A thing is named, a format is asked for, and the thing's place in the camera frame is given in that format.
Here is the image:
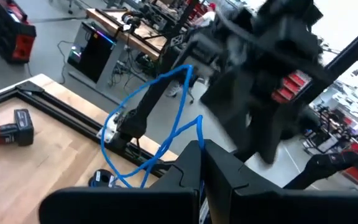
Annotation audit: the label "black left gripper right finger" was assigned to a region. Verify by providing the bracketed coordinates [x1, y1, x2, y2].
[202, 139, 358, 224]

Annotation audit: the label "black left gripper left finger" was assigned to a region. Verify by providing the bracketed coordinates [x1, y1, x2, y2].
[39, 139, 204, 224]

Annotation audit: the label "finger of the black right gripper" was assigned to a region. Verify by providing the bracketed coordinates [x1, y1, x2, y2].
[250, 93, 295, 164]
[201, 70, 254, 153]

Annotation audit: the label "blue cord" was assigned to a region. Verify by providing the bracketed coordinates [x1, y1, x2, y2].
[99, 63, 210, 224]

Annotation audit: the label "wooden workbench grey legs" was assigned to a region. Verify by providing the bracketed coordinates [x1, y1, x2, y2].
[85, 7, 169, 94]

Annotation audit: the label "red black power tool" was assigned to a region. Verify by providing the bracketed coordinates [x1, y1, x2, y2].
[0, 108, 35, 147]

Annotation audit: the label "black computer tower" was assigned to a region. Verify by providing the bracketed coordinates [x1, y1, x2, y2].
[67, 21, 118, 84]

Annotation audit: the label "black red tool case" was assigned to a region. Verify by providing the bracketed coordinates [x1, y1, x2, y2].
[0, 0, 38, 65]

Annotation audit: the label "black rig frame post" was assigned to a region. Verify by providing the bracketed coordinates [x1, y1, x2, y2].
[290, 17, 358, 108]

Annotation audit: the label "white rail bracket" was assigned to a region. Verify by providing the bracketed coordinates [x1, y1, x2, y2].
[96, 111, 124, 142]

